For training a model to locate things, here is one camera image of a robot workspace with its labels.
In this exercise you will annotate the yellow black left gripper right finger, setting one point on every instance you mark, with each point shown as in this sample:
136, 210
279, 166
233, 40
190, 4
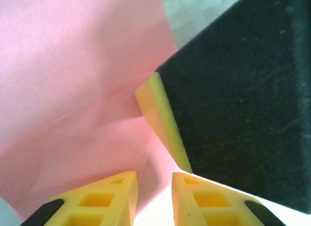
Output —
209, 204

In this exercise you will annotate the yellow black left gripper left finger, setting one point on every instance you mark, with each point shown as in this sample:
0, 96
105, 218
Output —
102, 201

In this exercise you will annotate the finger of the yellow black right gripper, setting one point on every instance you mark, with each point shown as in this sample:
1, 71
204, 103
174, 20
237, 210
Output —
238, 102

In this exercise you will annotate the pink paper sheet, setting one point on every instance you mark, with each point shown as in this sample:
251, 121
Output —
73, 65

